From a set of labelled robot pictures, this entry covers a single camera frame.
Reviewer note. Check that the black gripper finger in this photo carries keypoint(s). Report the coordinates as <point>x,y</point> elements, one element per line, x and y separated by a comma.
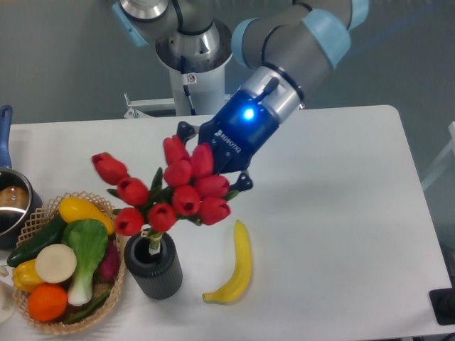
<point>186,131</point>
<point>243,182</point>

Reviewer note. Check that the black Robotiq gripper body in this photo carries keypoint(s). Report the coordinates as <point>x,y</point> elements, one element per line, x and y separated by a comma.
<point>237,132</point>

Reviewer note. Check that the red tulip bouquet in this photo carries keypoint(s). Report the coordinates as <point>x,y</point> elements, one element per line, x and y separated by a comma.
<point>186,189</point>

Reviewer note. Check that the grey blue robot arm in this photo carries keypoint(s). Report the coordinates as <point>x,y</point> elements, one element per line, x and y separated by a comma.
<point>247,80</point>

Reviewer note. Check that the dark grey ribbed vase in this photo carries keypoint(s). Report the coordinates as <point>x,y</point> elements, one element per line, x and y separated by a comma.
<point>159,276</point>

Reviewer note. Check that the yellow banana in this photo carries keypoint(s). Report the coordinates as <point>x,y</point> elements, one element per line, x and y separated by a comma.
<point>232,290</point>

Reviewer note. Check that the yellow squash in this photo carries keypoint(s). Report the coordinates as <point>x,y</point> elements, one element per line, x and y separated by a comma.
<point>76,208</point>

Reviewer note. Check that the green bok choy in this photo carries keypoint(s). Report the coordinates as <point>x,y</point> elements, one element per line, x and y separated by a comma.
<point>88,239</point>

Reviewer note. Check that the purple sweet potato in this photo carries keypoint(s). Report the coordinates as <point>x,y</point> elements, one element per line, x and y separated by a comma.
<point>109,266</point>

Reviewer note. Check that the green cucumber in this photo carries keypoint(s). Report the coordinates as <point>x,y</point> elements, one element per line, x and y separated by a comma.
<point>52,233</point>

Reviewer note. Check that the woven wicker basket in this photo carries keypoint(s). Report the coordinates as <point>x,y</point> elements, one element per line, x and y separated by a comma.
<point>36,222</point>

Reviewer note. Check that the yellow bell pepper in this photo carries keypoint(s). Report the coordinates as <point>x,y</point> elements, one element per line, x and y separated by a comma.
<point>25,277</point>

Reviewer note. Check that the green bean pod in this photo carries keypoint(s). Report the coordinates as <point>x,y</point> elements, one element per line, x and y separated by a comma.
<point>88,311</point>

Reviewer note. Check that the orange fruit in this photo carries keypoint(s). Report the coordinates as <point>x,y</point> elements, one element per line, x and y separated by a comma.
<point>47,302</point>

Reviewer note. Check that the black device at table edge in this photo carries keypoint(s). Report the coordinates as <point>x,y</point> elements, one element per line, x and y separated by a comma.
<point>442,301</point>

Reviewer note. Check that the small white garlic piece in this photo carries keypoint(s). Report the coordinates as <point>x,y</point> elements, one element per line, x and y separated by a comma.
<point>4,271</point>

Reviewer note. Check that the white plate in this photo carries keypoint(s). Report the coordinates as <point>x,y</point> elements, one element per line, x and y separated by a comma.
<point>7,305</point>

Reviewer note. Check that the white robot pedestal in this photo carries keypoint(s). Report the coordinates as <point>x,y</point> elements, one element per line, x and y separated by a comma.
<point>196,67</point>

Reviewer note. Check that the blue handled saucepan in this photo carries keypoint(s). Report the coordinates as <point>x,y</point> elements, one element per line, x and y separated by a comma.
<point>18,198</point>

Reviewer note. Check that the white frame at right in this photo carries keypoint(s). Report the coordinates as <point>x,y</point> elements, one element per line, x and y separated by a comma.
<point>441,162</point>

